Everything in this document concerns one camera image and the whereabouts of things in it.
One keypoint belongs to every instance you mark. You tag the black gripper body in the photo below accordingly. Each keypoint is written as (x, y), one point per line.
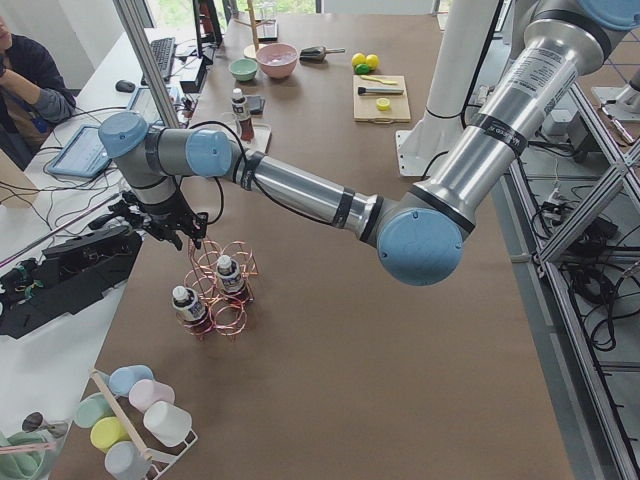
(166, 218)

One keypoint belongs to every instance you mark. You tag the copper wire bottle basket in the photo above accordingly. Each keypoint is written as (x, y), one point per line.
(228, 319)

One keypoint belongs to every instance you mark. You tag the tea bottle white cap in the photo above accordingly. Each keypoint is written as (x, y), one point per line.
(232, 282)
(190, 310)
(242, 114)

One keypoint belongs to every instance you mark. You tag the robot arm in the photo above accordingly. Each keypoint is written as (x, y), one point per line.
(419, 239)

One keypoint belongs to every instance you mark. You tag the blue teach pendant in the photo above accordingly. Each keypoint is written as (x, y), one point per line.
(142, 102)
(84, 156)

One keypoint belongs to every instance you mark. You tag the black equipment beside table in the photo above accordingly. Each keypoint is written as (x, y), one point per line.
(73, 275)

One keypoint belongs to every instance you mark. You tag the clear wine glass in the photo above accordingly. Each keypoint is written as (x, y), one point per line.
(230, 125)

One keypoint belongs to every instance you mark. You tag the black computer mouse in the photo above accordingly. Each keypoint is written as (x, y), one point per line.
(125, 86)

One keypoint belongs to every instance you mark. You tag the light blue cup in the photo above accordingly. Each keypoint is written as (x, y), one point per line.
(123, 379)

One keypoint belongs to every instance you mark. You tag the green bowl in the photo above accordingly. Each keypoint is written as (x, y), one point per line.
(244, 69)

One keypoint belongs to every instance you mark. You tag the black keyboard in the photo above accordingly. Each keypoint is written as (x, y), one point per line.
(163, 51)

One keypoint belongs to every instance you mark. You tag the pink cup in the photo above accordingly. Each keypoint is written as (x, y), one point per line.
(144, 393)

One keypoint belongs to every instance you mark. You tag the seated person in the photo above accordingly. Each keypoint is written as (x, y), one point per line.
(34, 97)

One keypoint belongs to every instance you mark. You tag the black monitor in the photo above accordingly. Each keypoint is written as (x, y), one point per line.
(207, 28)

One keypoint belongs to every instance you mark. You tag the round wooden stand base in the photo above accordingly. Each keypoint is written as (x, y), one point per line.
(260, 18)

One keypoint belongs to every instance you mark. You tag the pink bowl with ice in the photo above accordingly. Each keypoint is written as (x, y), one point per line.
(277, 60)

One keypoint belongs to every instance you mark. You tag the pale green cup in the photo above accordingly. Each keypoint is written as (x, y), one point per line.
(92, 409)

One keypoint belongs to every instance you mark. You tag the white cup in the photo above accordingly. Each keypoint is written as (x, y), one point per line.
(168, 423)

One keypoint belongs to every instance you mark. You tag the yellow cup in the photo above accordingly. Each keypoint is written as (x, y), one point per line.
(107, 432)

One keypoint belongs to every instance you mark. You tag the steel ice scoop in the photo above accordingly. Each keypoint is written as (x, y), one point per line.
(318, 54)

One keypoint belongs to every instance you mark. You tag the bamboo cutting board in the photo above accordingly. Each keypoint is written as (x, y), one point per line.
(364, 107)

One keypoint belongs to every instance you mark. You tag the steel muddler black tip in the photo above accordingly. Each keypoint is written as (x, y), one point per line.
(362, 91)

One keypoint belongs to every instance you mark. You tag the half lemon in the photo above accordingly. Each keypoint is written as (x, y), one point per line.
(383, 104)

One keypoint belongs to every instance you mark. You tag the grey cup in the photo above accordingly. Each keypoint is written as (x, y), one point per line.
(123, 461)

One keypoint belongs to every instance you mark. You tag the yellow plastic knife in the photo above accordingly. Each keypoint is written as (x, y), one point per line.
(379, 80)

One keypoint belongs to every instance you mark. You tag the aluminium frame post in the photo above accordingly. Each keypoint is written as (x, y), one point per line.
(133, 26)

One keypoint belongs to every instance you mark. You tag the white wire cup rack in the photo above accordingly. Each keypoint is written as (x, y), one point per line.
(162, 458)

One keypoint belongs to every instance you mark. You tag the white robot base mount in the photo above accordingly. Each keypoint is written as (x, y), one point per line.
(467, 35)

